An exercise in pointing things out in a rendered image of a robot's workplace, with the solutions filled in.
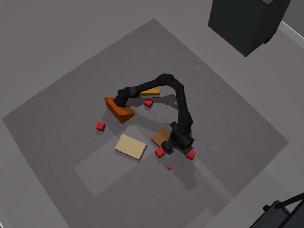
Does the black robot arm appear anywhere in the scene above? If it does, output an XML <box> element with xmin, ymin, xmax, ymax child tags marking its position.
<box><xmin>113</xmin><ymin>73</ymin><xmax>194</xmax><ymax>150</ymax></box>

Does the orange flat bar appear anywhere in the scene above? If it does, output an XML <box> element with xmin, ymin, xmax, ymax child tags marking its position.
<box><xmin>139</xmin><ymin>89</ymin><xmax>160</xmax><ymax>96</ymax></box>

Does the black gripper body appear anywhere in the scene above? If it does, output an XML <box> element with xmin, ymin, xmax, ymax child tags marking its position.
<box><xmin>161</xmin><ymin>132</ymin><xmax>179</xmax><ymax>153</ymax></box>

